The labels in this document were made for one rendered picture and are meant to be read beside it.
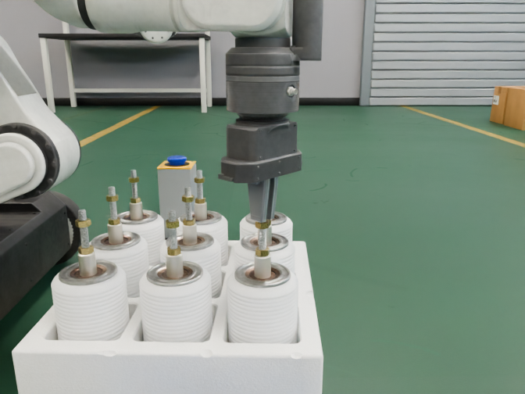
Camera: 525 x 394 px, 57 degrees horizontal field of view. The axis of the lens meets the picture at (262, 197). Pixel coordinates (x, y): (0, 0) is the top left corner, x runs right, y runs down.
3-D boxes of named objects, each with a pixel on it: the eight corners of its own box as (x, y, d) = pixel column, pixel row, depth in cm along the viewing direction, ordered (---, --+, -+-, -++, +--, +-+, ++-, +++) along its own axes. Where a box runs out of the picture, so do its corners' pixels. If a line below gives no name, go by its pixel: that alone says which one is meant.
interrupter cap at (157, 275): (207, 284, 63) (207, 280, 63) (148, 291, 61) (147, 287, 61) (198, 262, 70) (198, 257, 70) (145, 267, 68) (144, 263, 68)
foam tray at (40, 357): (29, 467, 65) (9, 350, 60) (119, 318, 103) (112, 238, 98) (319, 474, 64) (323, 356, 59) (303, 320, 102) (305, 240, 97)
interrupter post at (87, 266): (78, 280, 64) (76, 256, 63) (80, 272, 67) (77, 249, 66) (97, 277, 65) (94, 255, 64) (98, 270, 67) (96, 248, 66)
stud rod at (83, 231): (83, 265, 65) (77, 211, 63) (83, 262, 66) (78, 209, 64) (91, 264, 65) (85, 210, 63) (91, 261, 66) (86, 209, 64)
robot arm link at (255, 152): (268, 160, 69) (268, 73, 65) (324, 170, 62) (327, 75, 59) (200, 176, 60) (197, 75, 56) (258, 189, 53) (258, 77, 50)
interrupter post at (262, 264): (252, 281, 64) (252, 257, 63) (254, 273, 66) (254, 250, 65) (270, 281, 64) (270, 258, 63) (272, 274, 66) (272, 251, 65)
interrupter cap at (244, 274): (230, 288, 62) (230, 284, 62) (238, 264, 69) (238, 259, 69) (290, 291, 61) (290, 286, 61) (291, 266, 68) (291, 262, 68)
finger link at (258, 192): (251, 217, 64) (251, 171, 62) (269, 222, 61) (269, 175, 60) (242, 220, 62) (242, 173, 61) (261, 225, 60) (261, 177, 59)
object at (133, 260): (98, 329, 86) (88, 233, 81) (154, 324, 87) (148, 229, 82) (91, 361, 77) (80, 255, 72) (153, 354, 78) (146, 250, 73)
